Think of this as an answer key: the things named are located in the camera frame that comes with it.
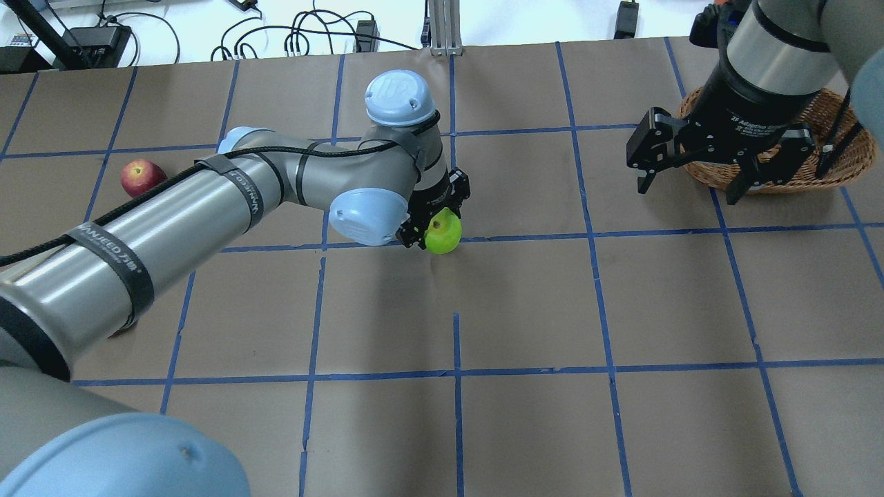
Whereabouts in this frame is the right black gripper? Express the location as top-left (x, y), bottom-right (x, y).
top-left (626, 83), bottom-right (817, 206)

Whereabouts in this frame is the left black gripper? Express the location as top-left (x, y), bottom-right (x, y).
top-left (400, 169), bottom-right (471, 251)

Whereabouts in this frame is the green apple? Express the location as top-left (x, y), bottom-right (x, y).
top-left (423, 207), bottom-right (462, 255)

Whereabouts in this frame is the red yellow apple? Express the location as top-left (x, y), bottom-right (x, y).
top-left (119, 159), bottom-right (168, 198)

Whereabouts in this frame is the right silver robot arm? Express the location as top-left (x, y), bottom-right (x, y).
top-left (626, 1), bottom-right (882, 205)

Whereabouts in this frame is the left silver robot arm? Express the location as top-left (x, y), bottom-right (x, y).
top-left (1, 69), bottom-right (470, 496)

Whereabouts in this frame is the woven wicker basket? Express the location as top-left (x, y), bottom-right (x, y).
top-left (678, 84), bottom-right (877, 195)

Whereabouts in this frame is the black power adapter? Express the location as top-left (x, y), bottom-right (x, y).
top-left (613, 1), bottom-right (640, 40)

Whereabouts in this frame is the black monitor stand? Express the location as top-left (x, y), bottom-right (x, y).
top-left (2, 1), bottom-right (137, 70)

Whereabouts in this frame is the aluminium frame post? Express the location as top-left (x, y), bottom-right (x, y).
top-left (426, 1), bottom-right (463, 57)

